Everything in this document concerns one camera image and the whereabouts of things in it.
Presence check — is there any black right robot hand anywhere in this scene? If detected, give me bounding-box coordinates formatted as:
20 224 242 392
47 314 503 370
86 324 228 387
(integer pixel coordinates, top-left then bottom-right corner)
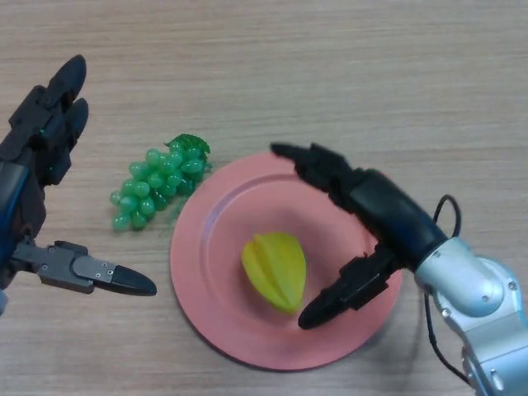
270 142 450 331

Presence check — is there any yellow starfruit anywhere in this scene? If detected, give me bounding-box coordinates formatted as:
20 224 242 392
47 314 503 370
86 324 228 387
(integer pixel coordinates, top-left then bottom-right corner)
240 231 309 317

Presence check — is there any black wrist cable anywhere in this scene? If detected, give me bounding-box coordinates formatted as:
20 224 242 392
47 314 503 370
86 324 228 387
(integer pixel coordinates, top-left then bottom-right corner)
422 194 472 385

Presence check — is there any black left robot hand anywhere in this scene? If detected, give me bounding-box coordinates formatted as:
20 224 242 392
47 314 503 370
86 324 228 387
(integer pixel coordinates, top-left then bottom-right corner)
0 54 158 298

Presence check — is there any green grape bunch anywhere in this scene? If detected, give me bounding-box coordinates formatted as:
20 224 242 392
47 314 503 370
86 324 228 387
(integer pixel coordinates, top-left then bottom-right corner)
109 133 213 233

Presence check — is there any pink round plate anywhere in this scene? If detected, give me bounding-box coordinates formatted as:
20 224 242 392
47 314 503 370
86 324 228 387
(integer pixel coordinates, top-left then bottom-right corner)
169 151 403 372

